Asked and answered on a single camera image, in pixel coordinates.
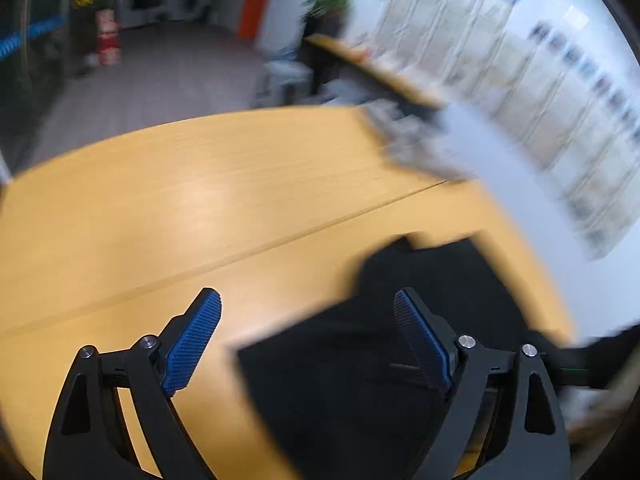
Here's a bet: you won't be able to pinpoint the red white stacked boxes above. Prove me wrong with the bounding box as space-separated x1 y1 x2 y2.
96 9 122 66

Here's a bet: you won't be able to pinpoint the grey plastic stool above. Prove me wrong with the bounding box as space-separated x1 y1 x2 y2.
253 61 314 108

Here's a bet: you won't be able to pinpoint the beige folded garment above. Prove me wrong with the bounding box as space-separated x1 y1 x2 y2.
358 99 475 182

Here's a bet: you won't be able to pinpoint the potted green plant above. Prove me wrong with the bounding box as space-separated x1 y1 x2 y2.
303 0 352 20

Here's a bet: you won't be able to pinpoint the black fleece zip jacket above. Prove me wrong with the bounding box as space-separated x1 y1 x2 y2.
238 236 533 479

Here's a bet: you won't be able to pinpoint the long yellow side table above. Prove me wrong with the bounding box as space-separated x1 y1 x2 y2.
304 34 449 110

